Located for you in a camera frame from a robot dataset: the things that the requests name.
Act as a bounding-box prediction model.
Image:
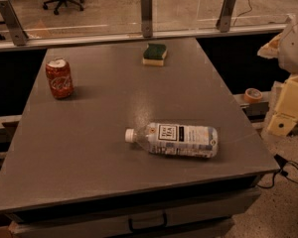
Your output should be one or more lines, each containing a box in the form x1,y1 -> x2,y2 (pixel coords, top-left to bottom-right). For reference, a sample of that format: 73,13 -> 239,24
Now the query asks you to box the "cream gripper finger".
267,114 -> 297,136

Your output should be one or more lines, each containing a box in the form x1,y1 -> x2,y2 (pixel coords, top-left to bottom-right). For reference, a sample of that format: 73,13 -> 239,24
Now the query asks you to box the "red coke can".
46,58 -> 74,99

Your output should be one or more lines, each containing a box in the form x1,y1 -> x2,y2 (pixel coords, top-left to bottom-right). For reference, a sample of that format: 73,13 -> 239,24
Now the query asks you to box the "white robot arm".
257,13 -> 298,136

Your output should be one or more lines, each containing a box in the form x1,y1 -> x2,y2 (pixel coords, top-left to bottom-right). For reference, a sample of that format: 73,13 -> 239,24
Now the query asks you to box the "green yellow sponge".
142,43 -> 167,66

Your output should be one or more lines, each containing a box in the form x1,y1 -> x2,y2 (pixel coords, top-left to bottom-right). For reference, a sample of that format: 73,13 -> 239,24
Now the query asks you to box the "clear plastic tea bottle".
125,122 -> 219,159

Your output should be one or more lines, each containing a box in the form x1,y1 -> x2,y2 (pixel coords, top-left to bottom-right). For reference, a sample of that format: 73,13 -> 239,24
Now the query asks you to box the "black floor cable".
256,154 -> 298,190

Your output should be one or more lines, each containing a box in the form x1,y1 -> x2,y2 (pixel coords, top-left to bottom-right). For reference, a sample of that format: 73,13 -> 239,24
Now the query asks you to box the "right metal bracket post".
216,0 -> 236,33

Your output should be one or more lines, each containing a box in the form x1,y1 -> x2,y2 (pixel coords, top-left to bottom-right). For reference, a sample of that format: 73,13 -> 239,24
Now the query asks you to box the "metal bracket post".
141,0 -> 153,38
216,0 -> 236,33
0,0 -> 28,46

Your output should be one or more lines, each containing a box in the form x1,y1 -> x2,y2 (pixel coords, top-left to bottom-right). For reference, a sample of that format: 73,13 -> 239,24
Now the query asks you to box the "grey drawer with handle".
9,187 -> 260,238

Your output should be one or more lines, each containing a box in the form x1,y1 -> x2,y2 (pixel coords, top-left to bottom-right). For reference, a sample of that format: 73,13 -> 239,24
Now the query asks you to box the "middle metal bracket post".
141,0 -> 153,38

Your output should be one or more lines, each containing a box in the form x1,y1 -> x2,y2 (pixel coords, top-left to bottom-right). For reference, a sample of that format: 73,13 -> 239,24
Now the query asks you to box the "metal guard rail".
0,24 -> 286,52

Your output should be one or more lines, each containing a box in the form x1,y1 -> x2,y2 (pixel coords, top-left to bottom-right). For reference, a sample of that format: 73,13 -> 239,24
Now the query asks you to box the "left metal bracket post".
0,0 -> 28,46

